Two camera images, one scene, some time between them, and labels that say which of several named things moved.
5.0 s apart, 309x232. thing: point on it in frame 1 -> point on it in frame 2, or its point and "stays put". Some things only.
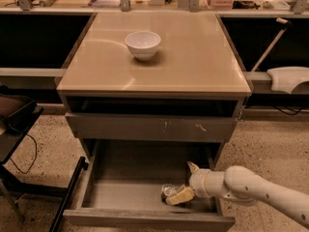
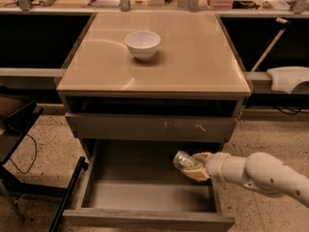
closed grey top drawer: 151,127 stays put
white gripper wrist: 197,181 -> 214,165
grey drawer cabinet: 178,107 stays put
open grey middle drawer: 125,185 stays put
